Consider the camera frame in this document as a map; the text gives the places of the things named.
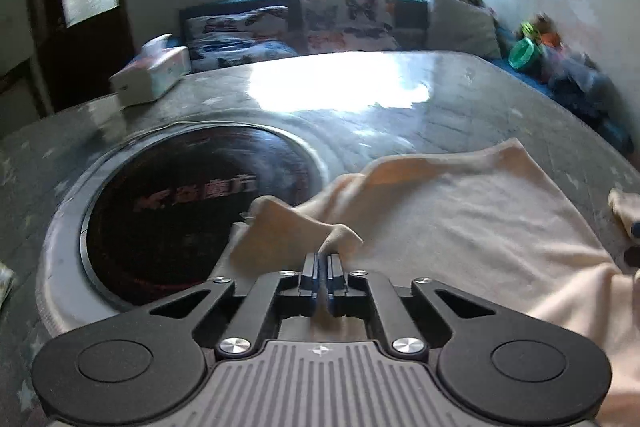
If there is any cream knit sweater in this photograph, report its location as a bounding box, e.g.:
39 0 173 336
219 139 639 426

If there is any dark blue clothes pile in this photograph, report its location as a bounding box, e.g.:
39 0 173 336
541 46 611 129

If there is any round black induction cooktop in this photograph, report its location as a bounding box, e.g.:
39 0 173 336
80 124 324 309

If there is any white tissue box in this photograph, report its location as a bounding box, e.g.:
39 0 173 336
110 34 191 107

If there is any green plastic bowl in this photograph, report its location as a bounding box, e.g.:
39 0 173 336
508 37 541 72

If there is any plush toy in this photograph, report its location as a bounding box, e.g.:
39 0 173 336
515 13 562 49

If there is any grey plain pillow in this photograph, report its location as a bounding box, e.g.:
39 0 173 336
425 0 501 60

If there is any dark blue sofa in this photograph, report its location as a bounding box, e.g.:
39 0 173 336
179 0 634 156

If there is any dark wooden door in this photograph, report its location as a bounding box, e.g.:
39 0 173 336
27 0 134 112

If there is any right butterfly print cushion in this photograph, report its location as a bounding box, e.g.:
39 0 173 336
299 0 399 54

